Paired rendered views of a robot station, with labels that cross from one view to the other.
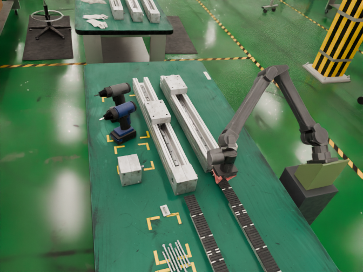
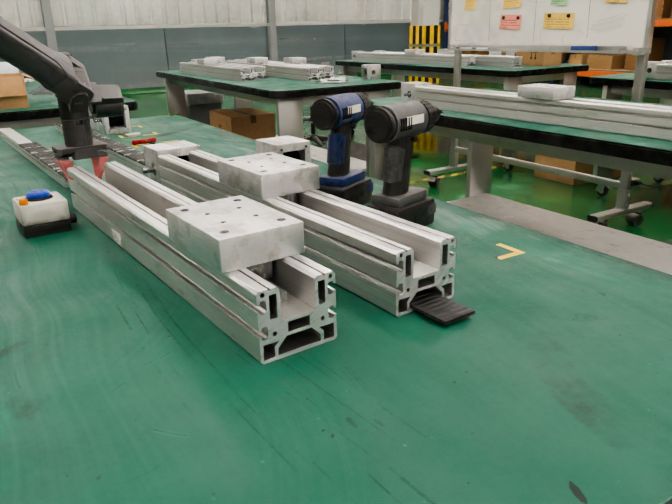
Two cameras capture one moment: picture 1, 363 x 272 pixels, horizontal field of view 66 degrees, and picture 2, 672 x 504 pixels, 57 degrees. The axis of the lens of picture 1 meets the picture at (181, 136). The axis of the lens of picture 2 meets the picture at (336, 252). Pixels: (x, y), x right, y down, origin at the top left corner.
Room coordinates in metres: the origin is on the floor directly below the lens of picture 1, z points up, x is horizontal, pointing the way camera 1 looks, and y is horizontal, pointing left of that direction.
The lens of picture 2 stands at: (2.28, 0.09, 1.12)
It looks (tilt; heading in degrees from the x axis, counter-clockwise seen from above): 20 degrees down; 171
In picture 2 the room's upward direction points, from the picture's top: 1 degrees counter-clockwise
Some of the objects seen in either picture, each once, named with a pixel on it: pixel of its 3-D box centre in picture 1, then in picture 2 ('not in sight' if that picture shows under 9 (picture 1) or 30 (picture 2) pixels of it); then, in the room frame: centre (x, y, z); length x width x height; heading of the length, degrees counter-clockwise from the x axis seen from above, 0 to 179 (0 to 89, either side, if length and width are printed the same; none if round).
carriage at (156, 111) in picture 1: (156, 113); (267, 181); (1.22, 0.15, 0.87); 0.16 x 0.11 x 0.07; 25
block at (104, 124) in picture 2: not in sight; (109, 119); (-0.08, -0.32, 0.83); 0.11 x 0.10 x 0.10; 114
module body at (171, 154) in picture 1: (156, 120); (269, 208); (1.22, 0.15, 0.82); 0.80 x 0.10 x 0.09; 25
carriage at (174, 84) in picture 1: (174, 86); (233, 240); (1.53, 0.09, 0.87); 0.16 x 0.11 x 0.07; 25
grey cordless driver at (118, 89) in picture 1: (113, 103); (410, 164); (1.24, 0.41, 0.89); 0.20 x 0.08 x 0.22; 129
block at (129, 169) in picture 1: (132, 169); (279, 161); (0.83, 0.21, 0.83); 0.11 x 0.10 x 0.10; 115
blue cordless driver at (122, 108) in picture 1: (118, 124); (349, 149); (1.06, 0.33, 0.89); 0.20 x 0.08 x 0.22; 139
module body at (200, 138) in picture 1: (187, 116); (165, 230); (1.30, -0.02, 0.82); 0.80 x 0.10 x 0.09; 25
